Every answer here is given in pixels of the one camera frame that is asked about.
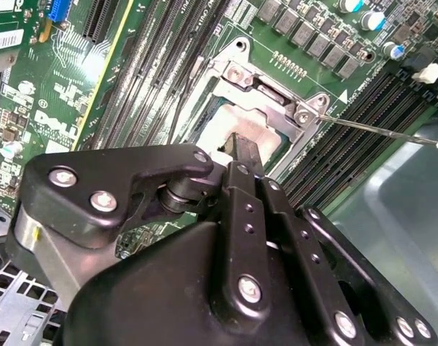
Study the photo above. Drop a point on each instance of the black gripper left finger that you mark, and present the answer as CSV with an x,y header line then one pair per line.
x,y
139,162

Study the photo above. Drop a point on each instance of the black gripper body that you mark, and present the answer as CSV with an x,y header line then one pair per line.
x,y
150,295

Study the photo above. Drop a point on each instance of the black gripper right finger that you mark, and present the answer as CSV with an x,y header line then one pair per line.
x,y
309,245

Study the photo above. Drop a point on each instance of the silver CPU chip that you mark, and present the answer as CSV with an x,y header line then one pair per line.
x,y
219,126

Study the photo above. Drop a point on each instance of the metal socket cover frame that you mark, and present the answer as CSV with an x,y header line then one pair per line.
x,y
276,114

